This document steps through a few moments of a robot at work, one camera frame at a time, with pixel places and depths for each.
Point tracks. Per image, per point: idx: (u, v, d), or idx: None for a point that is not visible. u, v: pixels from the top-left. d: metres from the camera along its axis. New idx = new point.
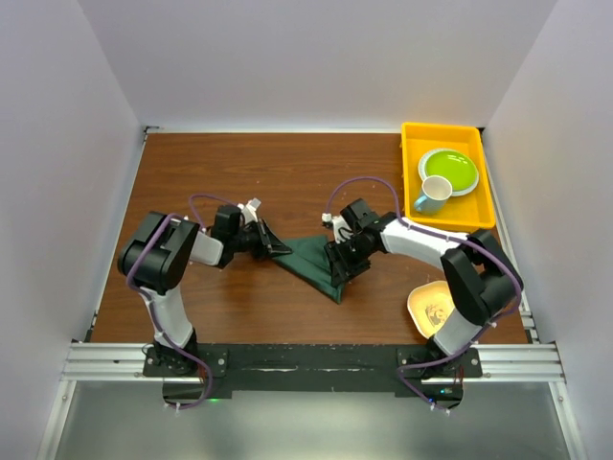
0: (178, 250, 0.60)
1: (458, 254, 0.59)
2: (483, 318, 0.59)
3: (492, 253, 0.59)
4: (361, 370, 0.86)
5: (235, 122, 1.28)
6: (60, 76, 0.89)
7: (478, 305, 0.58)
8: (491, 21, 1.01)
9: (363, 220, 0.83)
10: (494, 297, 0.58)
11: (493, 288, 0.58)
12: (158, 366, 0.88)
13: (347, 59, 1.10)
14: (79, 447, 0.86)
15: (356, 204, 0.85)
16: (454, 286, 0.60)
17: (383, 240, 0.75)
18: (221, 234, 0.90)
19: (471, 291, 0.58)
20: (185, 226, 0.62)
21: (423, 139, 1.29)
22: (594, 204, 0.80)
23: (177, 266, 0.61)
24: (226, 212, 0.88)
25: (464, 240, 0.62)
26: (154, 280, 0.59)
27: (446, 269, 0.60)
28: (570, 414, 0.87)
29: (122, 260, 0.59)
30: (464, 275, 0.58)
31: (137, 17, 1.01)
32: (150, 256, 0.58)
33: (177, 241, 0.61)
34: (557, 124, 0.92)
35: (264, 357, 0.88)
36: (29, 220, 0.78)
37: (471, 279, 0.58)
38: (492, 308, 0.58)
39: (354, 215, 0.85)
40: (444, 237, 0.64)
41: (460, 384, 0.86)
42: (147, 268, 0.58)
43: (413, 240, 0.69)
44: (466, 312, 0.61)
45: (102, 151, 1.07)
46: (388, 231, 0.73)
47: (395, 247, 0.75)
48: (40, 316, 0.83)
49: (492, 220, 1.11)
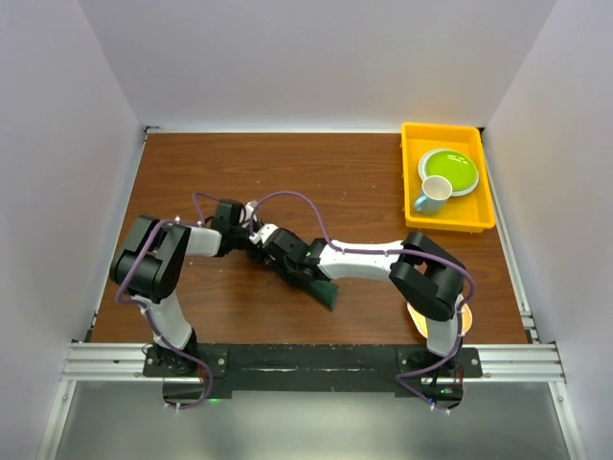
0: (170, 258, 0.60)
1: (403, 267, 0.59)
2: (449, 313, 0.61)
3: (433, 253, 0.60)
4: (361, 370, 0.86)
5: (235, 122, 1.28)
6: (60, 76, 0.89)
7: (439, 306, 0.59)
8: (491, 22, 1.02)
9: (292, 254, 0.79)
10: (449, 291, 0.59)
11: (445, 285, 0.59)
12: (158, 366, 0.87)
13: (345, 59, 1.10)
14: (79, 447, 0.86)
15: (279, 236, 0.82)
16: (412, 297, 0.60)
17: (323, 269, 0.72)
18: (222, 225, 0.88)
19: (428, 297, 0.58)
20: (175, 232, 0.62)
21: (423, 139, 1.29)
22: (594, 204, 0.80)
23: (170, 275, 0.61)
24: (229, 202, 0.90)
25: (401, 249, 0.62)
26: (148, 289, 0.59)
27: (399, 285, 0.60)
28: (570, 414, 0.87)
29: (114, 269, 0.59)
30: (416, 286, 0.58)
31: (137, 17, 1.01)
32: (144, 264, 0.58)
33: (168, 248, 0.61)
34: (557, 124, 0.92)
35: (264, 357, 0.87)
36: (29, 220, 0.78)
37: (425, 285, 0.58)
38: (452, 301, 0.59)
39: (281, 247, 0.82)
40: (381, 251, 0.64)
41: (460, 384, 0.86)
42: (141, 277, 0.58)
43: (351, 261, 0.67)
44: (430, 314, 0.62)
45: (102, 151, 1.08)
46: (327, 261, 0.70)
47: (337, 273, 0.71)
48: (40, 316, 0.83)
49: (492, 220, 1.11)
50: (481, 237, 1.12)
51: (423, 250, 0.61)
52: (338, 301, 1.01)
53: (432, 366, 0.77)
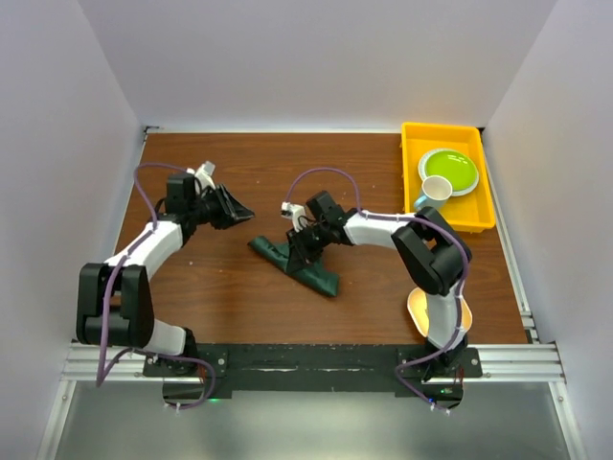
0: (138, 312, 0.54)
1: (407, 231, 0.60)
2: (441, 289, 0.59)
3: (440, 225, 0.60)
4: (361, 370, 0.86)
5: (235, 121, 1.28)
6: (60, 77, 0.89)
7: (429, 275, 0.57)
8: (491, 22, 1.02)
9: (329, 214, 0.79)
10: (443, 264, 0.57)
11: (442, 256, 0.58)
12: (157, 366, 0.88)
13: (346, 60, 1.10)
14: (79, 447, 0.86)
15: (322, 195, 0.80)
16: (409, 263, 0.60)
17: (347, 232, 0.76)
18: (178, 205, 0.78)
19: (420, 264, 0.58)
20: (131, 281, 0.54)
21: (423, 139, 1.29)
22: (594, 205, 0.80)
23: (144, 317, 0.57)
24: (179, 177, 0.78)
25: (412, 218, 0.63)
26: (128, 341, 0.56)
27: (399, 247, 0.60)
28: (570, 414, 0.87)
29: (83, 334, 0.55)
30: (411, 247, 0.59)
31: (137, 18, 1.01)
32: (113, 328, 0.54)
33: (130, 301, 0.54)
34: (557, 125, 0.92)
35: (264, 357, 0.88)
36: (29, 221, 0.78)
37: (421, 251, 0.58)
38: (444, 275, 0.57)
39: (319, 208, 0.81)
40: (394, 218, 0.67)
41: (460, 384, 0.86)
42: (116, 335, 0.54)
43: (370, 225, 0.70)
44: (424, 288, 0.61)
45: (102, 151, 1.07)
46: (351, 224, 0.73)
47: (360, 240, 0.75)
48: (40, 316, 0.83)
49: (492, 220, 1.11)
50: (480, 237, 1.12)
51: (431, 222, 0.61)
52: (338, 301, 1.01)
53: (425, 359, 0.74)
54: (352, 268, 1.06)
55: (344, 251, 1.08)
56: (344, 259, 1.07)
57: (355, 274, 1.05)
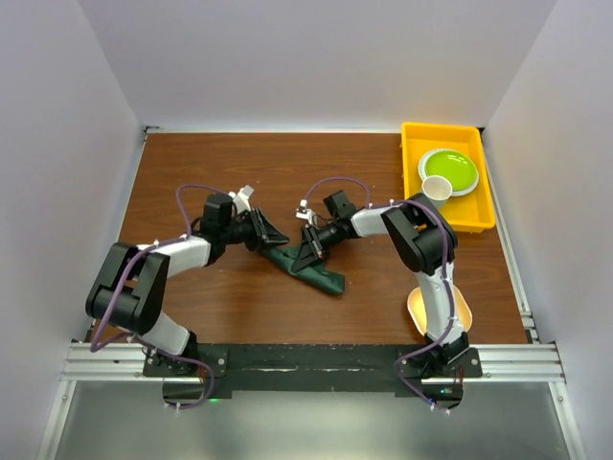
0: (147, 292, 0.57)
1: (396, 211, 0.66)
2: (421, 266, 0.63)
3: (426, 206, 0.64)
4: (361, 369, 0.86)
5: (235, 121, 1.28)
6: (60, 77, 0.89)
7: (413, 251, 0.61)
8: (491, 22, 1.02)
9: (342, 211, 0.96)
10: (427, 241, 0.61)
11: (426, 234, 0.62)
12: (158, 366, 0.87)
13: (345, 60, 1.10)
14: (79, 447, 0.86)
15: (338, 195, 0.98)
16: (397, 241, 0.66)
17: (354, 224, 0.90)
18: (210, 227, 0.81)
19: (404, 240, 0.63)
20: (152, 263, 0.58)
21: (423, 139, 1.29)
22: (594, 205, 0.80)
23: (151, 306, 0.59)
24: (216, 201, 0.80)
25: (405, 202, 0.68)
26: (129, 325, 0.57)
27: (388, 225, 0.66)
28: (570, 414, 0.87)
29: (92, 308, 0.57)
30: (397, 225, 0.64)
31: (137, 18, 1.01)
32: (119, 303, 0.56)
33: (146, 280, 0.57)
34: (556, 124, 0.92)
35: (264, 357, 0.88)
36: (29, 221, 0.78)
37: (405, 229, 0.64)
38: (427, 253, 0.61)
39: (334, 203, 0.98)
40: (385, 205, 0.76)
41: (460, 384, 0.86)
42: (119, 314, 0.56)
43: (369, 214, 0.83)
44: (411, 265, 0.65)
45: (102, 152, 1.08)
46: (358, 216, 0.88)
47: (365, 229, 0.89)
48: (40, 316, 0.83)
49: (492, 220, 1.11)
50: (481, 237, 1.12)
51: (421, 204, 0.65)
52: (338, 301, 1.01)
53: (420, 352, 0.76)
54: (352, 268, 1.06)
55: (345, 251, 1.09)
56: (344, 259, 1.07)
57: (355, 273, 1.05)
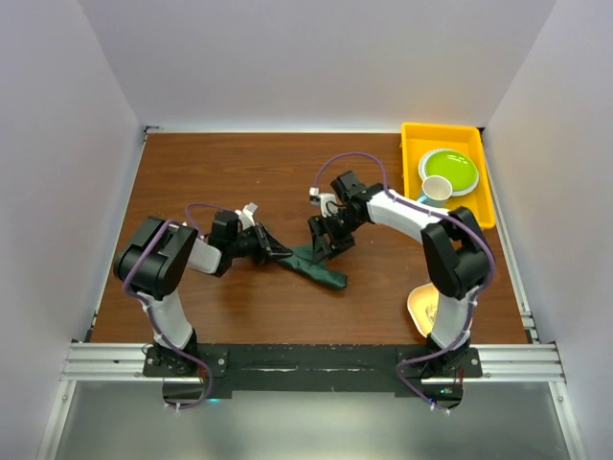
0: (175, 257, 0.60)
1: (437, 228, 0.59)
2: (455, 290, 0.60)
3: (471, 228, 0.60)
4: (361, 370, 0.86)
5: (235, 121, 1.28)
6: (60, 77, 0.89)
7: (450, 280, 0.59)
8: (492, 21, 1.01)
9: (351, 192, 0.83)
10: (467, 272, 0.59)
11: (467, 264, 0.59)
12: (158, 366, 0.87)
13: (345, 59, 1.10)
14: (79, 447, 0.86)
15: (346, 176, 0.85)
16: (431, 260, 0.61)
17: (370, 209, 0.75)
18: (219, 241, 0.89)
19: (444, 266, 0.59)
20: (183, 232, 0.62)
21: (423, 139, 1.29)
22: (594, 205, 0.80)
23: (173, 272, 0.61)
24: (224, 219, 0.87)
25: (445, 215, 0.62)
26: (151, 286, 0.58)
27: (426, 243, 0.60)
28: (570, 414, 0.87)
29: (118, 264, 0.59)
30: (440, 249, 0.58)
31: (136, 18, 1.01)
32: (147, 262, 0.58)
33: (174, 246, 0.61)
34: (557, 122, 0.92)
35: (264, 357, 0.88)
36: (29, 220, 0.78)
37: (448, 253, 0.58)
38: (464, 282, 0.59)
39: (343, 185, 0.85)
40: (426, 211, 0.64)
41: (460, 384, 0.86)
42: (145, 274, 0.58)
43: (398, 210, 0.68)
44: (441, 286, 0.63)
45: (102, 152, 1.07)
46: (376, 202, 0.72)
47: (380, 219, 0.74)
48: (40, 316, 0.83)
49: (492, 220, 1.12)
50: None
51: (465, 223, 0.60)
52: (338, 301, 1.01)
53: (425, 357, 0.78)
54: (352, 268, 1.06)
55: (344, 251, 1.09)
56: (344, 259, 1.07)
57: (355, 273, 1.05)
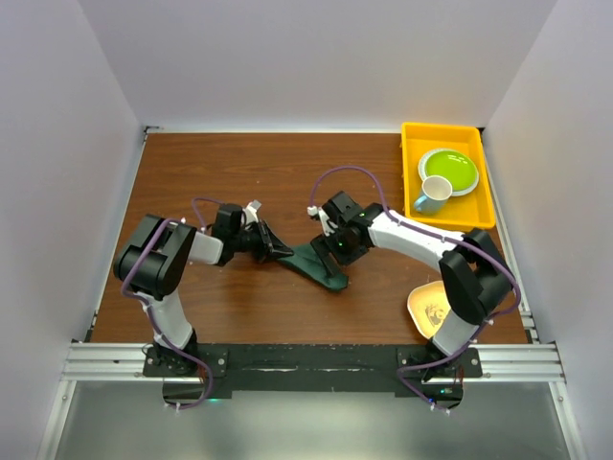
0: (174, 256, 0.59)
1: (456, 257, 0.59)
2: (481, 318, 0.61)
3: (488, 253, 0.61)
4: (361, 369, 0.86)
5: (235, 121, 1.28)
6: (60, 76, 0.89)
7: (475, 308, 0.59)
8: (492, 20, 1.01)
9: (346, 214, 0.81)
10: (491, 297, 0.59)
11: (490, 290, 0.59)
12: (158, 366, 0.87)
13: (345, 59, 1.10)
14: (79, 447, 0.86)
15: (338, 197, 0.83)
16: (452, 288, 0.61)
17: (372, 235, 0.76)
18: (222, 233, 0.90)
19: (468, 295, 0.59)
20: (181, 231, 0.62)
21: (423, 139, 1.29)
22: (594, 205, 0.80)
23: (173, 272, 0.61)
24: (228, 210, 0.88)
25: (461, 241, 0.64)
26: (151, 286, 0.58)
27: (446, 273, 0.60)
28: (570, 414, 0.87)
29: (118, 265, 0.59)
30: (464, 279, 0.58)
31: (136, 17, 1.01)
32: (147, 262, 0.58)
33: (174, 245, 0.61)
34: (557, 121, 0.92)
35: (264, 357, 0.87)
36: (29, 220, 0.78)
37: (469, 281, 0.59)
38: (488, 307, 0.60)
39: (337, 208, 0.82)
40: (441, 237, 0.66)
41: (460, 384, 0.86)
42: (144, 274, 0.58)
43: (407, 237, 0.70)
44: (464, 313, 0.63)
45: (102, 152, 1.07)
46: (379, 227, 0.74)
47: (383, 242, 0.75)
48: (40, 316, 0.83)
49: (492, 220, 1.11)
50: None
51: (481, 249, 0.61)
52: (338, 301, 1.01)
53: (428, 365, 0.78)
54: (352, 268, 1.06)
55: None
56: None
57: (355, 273, 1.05)
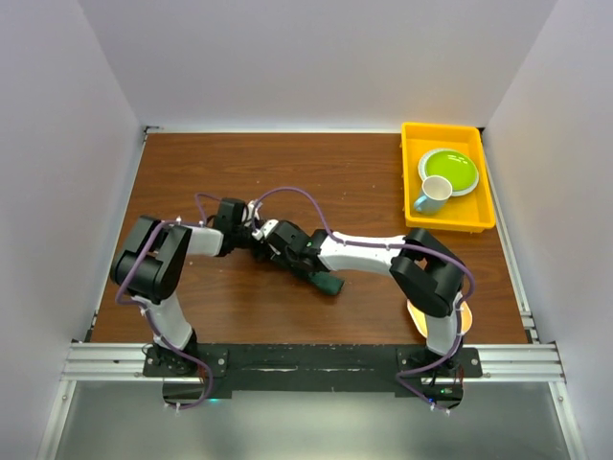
0: (170, 260, 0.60)
1: (403, 262, 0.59)
2: (444, 310, 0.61)
3: (433, 249, 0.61)
4: (361, 369, 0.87)
5: (234, 121, 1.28)
6: (60, 77, 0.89)
7: (436, 302, 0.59)
8: (492, 21, 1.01)
9: (294, 244, 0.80)
10: (447, 288, 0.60)
11: (445, 282, 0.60)
12: (158, 366, 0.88)
13: (344, 59, 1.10)
14: (79, 447, 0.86)
15: (281, 227, 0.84)
16: (409, 291, 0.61)
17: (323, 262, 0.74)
18: (223, 224, 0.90)
19: (426, 294, 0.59)
20: (176, 233, 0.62)
21: (423, 139, 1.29)
22: (594, 205, 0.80)
23: (170, 275, 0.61)
24: (231, 202, 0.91)
25: (403, 243, 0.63)
26: (148, 289, 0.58)
27: (399, 280, 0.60)
28: (570, 414, 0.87)
29: (115, 270, 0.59)
30: (417, 281, 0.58)
31: (137, 18, 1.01)
32: (144, 265, 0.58)
33: (169, 248, 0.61)
34: (556, 121, 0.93)
35: (264, 357, 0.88)
36: (30, 221, 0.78)
37: (423, 280, 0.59)
38: (448, 298, 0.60)
39: (283, 239, 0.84)
40: (384, 245, 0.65)
41: (460, 384, 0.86)
42: (141, 278, 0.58)
43: (352, 253, 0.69)
44: (428, 310, 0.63)
45: (102, 152, 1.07)
46: (327, 252, 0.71)
47: (335, 264, 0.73)
48: (40, 317, 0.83)
49: (492, 220, 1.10)
50: (481, 237, 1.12)
51: (422, 246, 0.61)
52: (338, 301, 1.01)
53: (426, 367, 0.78)
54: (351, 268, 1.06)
55: None
56: None
57: (354, 273, 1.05)
